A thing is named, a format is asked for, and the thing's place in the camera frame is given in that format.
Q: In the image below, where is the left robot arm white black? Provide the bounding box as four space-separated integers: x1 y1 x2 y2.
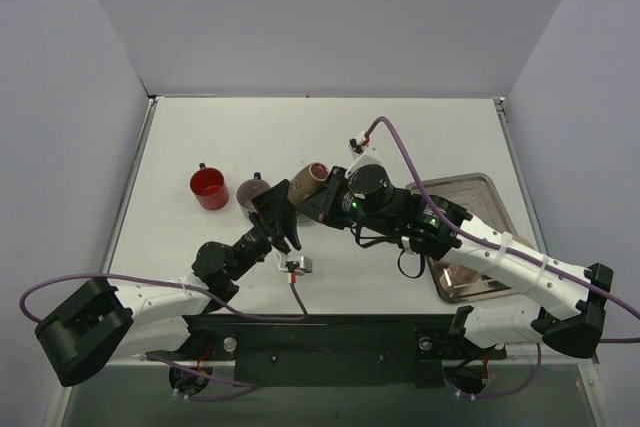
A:
35 180 301 387

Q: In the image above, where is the red mug black handle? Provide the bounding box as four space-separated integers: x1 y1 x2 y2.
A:
189 163 229 211

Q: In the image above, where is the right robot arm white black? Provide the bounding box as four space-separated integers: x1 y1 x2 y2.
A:
298 165 613 359

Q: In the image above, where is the aluminium frame rail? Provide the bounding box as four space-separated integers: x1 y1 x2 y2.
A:
60 319 600 367

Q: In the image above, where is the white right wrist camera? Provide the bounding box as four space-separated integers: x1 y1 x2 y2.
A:
346 132 382 177

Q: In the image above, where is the lilac mug black handle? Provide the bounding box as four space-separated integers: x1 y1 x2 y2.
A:
236 172 271 218

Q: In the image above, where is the metal tray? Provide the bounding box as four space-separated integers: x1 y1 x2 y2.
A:
404 172 531 305

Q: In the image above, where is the brown ribbed mug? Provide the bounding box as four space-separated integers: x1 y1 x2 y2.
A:
287 162 329 206

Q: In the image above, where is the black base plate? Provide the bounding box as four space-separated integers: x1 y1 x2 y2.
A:
144 313 508 390

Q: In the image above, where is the teal green mug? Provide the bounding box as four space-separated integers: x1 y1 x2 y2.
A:
297 212 314 225

